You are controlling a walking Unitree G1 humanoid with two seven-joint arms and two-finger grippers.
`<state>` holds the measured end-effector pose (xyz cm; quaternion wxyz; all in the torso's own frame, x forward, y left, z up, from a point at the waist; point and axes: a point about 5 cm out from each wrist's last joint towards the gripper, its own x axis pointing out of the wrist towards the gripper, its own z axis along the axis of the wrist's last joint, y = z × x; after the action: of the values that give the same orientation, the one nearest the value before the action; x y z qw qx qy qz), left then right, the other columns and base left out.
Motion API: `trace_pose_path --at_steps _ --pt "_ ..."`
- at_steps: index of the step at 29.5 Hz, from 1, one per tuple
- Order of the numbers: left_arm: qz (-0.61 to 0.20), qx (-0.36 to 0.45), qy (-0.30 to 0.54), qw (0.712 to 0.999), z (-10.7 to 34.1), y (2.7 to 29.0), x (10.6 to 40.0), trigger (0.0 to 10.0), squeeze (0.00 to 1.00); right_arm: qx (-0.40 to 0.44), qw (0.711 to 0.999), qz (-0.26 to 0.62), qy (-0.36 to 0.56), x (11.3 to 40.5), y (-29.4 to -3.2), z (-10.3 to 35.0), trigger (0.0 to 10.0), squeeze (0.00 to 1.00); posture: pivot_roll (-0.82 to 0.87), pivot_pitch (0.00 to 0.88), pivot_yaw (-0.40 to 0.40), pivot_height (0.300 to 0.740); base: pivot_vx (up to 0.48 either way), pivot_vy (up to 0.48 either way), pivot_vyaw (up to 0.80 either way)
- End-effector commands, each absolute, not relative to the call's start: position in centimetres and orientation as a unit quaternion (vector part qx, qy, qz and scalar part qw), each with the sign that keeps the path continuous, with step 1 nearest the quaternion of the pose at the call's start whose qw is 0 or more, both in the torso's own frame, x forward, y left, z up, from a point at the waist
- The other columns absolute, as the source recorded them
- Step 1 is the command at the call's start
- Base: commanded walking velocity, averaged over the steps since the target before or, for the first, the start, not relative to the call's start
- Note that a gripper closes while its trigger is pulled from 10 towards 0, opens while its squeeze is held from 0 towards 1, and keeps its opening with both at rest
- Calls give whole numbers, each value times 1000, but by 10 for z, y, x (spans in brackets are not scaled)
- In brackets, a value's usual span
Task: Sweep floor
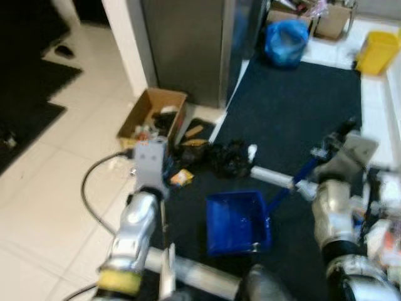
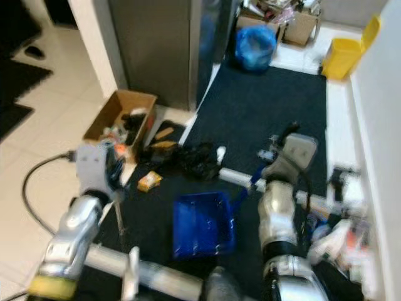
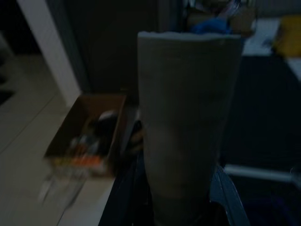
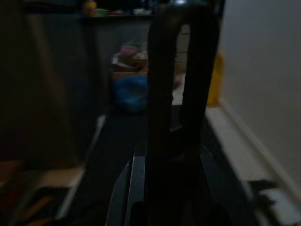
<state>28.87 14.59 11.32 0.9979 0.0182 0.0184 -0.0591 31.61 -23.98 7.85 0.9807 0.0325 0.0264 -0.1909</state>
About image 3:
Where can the yellow plastic bin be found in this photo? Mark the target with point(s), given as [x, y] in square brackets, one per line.
[289, 37]

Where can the brown cardboard box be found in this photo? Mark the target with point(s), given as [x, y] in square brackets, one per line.
[243, 22]

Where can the blue plastic bag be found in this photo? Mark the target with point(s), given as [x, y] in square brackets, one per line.
[209, 27]

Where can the cardboard box with small items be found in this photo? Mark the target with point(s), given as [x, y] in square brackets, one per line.
[89, 131]

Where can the white door frame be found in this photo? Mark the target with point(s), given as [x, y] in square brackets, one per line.
[51, 47]

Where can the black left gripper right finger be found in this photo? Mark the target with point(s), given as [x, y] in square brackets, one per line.
[230, 207]

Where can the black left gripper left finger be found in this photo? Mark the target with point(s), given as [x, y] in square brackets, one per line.
[129, 202]

